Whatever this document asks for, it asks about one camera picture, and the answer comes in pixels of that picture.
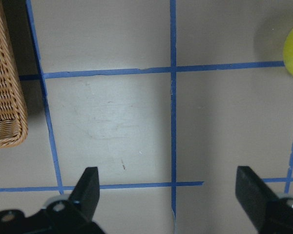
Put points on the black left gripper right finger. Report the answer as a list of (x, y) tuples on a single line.
[(270, 213)]

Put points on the brown wicker basket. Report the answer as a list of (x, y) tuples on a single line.
[(13, 111)]

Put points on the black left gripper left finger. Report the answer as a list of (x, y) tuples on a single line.
[(70, 215)]

